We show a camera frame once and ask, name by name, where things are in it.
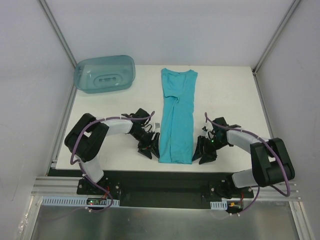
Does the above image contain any teal t shirt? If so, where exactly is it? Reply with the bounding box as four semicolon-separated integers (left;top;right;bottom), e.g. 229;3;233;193
158;68;198;165

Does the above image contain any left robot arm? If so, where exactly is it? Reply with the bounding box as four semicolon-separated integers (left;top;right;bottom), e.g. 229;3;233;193
64;108;160;195

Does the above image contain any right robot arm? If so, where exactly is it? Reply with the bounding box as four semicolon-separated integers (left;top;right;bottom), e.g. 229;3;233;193
192;117;295;199

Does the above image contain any translucent blue plastic bin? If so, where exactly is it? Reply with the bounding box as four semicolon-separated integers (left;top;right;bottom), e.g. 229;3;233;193
73;55;136;94

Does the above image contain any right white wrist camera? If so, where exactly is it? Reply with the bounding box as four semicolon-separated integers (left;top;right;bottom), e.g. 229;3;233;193
201;123;213;139

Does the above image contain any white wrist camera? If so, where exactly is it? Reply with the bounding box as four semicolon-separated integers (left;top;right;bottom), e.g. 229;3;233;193
151;122;161;132
201;123;213;139

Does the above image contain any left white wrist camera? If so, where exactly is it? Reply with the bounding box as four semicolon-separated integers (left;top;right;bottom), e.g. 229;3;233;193
151;122;161;132

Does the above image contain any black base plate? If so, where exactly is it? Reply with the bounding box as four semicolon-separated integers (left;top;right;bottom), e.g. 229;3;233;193
76;170;254;209

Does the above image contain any right white cable duct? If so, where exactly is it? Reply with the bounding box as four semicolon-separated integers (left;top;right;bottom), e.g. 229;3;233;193
210;200;228;211

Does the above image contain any white cable duct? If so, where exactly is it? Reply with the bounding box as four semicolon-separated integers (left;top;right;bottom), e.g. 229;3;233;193
42;196;120;208
210;200;228;211

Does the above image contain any left white cable duct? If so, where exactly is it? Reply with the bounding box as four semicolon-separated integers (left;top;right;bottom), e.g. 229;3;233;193
42;196;120;208

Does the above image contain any right aluminium frame post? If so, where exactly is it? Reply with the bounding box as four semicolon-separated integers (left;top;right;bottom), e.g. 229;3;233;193
252;0;302;76

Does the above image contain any aluminium frame post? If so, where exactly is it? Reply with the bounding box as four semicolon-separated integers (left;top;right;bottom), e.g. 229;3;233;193
252;0;302;76
37;0;77;68

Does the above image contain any left aluminium frame post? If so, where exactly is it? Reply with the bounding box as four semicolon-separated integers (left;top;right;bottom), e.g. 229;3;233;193
37;0;77;68

